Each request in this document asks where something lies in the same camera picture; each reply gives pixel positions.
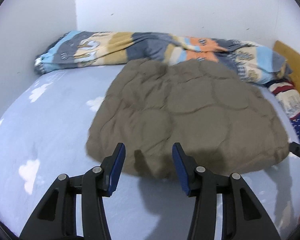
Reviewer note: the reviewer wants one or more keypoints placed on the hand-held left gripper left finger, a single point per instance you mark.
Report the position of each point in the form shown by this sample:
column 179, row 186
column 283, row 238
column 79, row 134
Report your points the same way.
column 116, row 167

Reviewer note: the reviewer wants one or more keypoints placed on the olive quilted jacket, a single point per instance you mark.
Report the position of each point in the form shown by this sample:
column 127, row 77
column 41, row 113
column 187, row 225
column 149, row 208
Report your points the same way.
column 190, row 110

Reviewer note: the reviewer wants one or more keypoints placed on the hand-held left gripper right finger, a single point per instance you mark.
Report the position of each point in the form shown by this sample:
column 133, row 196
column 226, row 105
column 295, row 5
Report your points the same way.
column 180, row 170

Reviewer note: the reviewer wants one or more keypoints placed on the patchwork printed blanket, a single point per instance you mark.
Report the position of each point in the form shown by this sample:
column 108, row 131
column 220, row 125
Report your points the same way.
column 140, row 47

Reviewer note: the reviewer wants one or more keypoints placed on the light blue cloud bed sheet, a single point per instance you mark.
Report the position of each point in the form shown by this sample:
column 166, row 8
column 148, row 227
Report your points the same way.
column 52, row 130

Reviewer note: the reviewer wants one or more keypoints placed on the wooden headboard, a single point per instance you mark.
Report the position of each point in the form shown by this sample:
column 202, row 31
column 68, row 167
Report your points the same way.
column 297, row 65

